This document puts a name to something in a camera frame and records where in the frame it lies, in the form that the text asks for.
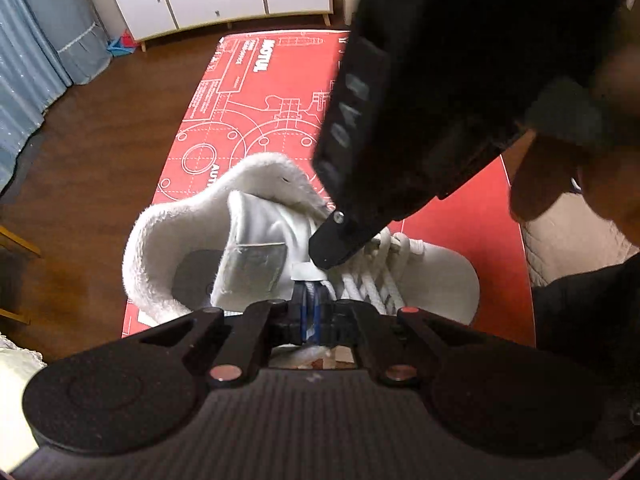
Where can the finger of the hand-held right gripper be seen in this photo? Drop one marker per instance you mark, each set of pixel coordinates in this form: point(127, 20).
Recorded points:
point(332, 245)

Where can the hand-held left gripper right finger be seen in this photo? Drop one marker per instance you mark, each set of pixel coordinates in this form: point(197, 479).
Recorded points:
point(320, 317)

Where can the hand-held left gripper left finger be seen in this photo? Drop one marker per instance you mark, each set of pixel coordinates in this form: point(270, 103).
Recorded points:
point(300, 312)

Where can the white platform shoe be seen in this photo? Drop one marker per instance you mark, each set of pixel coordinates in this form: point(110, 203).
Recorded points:
point(440, 280)

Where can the person's right hand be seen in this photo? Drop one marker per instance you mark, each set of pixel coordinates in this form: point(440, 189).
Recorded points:
point(615, 185)

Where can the red printed cardboard sheet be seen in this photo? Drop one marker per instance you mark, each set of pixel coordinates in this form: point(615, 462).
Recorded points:
point(240, 110)

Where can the beige quilted cushion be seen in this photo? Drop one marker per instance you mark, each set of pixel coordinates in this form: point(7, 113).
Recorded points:
point(565, 240)

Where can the person's dark clothing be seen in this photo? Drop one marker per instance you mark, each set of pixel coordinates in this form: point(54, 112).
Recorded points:
point(590, 310)

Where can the blue dustpan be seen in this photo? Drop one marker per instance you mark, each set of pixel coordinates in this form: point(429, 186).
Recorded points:
point(122, 46)

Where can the blue curtain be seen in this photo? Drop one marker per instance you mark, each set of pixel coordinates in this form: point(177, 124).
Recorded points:
point(25, 85)

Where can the blue covered standing air conditioner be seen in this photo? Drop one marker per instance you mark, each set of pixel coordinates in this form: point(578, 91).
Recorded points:
point(60, 20)

